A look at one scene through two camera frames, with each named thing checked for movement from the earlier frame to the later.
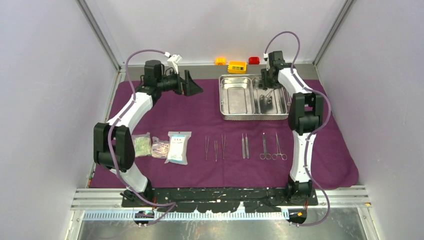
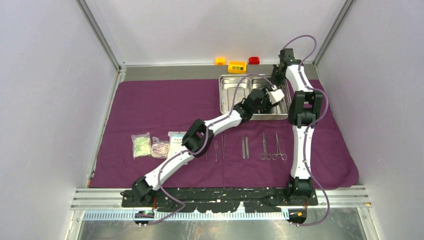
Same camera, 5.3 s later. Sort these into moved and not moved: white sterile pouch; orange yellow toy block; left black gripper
Moved: left black gripper
Not moved: orange yellow toy block; white sterile pouch
